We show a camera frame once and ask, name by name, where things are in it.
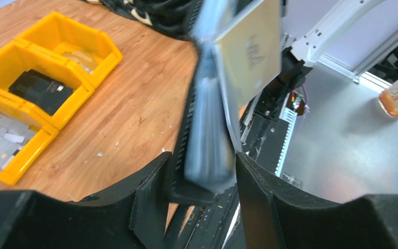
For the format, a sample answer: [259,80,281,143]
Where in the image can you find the black leather card holder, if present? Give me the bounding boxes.
[164,48,215,207]

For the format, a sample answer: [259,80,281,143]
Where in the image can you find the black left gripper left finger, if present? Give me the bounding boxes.
[0,152,172,248]

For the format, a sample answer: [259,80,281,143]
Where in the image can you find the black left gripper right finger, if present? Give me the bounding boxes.
[236,153,398,248]

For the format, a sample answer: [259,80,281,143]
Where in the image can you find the yellow bin with cards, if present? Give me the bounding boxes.
[0,95,59,185]

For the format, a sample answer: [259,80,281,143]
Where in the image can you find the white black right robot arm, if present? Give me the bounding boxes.
[261,1,382,114]

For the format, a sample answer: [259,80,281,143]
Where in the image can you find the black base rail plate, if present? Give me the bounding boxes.
[164,107,297,248]

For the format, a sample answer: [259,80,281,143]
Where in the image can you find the yellow bin right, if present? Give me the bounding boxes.
[15,12,123,89]

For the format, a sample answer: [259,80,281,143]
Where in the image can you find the black plush flower blanket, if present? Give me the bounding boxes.
[86,0,194,41]

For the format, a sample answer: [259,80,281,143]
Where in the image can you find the black card holders in bin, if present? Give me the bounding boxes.
[9,70,73,116]

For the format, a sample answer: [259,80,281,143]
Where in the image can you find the yellow bin with holders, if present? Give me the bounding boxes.
[0,41,94,130]

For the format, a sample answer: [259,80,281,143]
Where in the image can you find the beige card in right bin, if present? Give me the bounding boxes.
[62,50,98,74]

